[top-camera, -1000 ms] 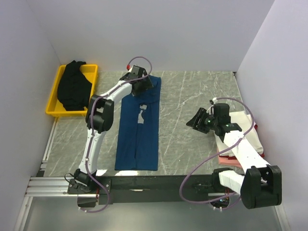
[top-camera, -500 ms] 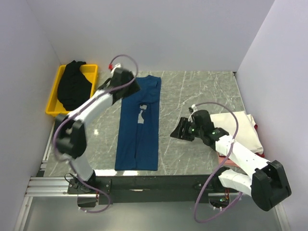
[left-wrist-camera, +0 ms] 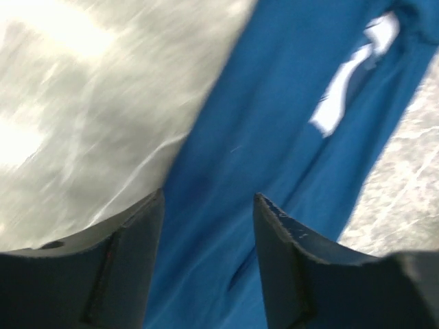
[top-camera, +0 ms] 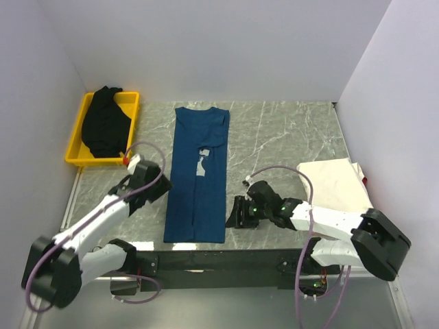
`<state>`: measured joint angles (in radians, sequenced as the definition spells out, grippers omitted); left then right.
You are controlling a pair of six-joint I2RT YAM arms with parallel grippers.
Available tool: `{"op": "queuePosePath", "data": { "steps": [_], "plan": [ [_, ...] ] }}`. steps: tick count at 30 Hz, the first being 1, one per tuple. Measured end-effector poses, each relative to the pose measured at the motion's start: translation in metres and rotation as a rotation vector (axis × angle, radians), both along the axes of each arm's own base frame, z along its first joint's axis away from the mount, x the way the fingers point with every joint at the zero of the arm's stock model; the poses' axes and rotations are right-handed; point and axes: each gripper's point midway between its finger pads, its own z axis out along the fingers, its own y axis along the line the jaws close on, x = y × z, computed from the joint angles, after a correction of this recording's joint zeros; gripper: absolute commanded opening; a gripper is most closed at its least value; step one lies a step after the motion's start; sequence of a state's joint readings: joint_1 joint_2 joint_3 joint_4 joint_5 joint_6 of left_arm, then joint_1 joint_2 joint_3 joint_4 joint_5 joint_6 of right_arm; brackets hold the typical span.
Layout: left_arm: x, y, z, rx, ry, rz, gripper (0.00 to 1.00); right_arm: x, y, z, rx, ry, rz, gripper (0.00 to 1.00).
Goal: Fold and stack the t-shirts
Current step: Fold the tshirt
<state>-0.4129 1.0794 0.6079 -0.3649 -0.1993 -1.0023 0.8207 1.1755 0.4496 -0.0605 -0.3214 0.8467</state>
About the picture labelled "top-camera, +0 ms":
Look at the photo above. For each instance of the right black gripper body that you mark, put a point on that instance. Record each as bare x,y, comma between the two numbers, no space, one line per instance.
254,213

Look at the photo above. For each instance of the yellow plastic bin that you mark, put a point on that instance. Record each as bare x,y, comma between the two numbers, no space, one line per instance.
78,153

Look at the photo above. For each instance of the black base beam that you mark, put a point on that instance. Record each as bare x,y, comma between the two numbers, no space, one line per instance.
210,269

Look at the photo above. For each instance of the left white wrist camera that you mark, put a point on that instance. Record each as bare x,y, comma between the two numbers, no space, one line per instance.
132,162

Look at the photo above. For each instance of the black t-shirt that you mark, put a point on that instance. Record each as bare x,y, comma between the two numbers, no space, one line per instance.
106,127

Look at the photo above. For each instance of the aluminium rail frame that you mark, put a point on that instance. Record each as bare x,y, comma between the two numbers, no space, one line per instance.
30,319

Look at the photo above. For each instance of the blue printed t-shirt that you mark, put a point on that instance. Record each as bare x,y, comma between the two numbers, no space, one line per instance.
196,203

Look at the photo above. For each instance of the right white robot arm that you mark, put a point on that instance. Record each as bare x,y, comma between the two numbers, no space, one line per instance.
360,239

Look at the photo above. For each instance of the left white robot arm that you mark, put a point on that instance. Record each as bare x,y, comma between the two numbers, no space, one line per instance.
58,267

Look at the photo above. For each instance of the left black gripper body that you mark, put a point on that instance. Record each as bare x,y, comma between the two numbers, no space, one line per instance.
161,186

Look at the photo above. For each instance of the white folded t-shirt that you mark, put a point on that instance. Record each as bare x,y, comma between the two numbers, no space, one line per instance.
337,184

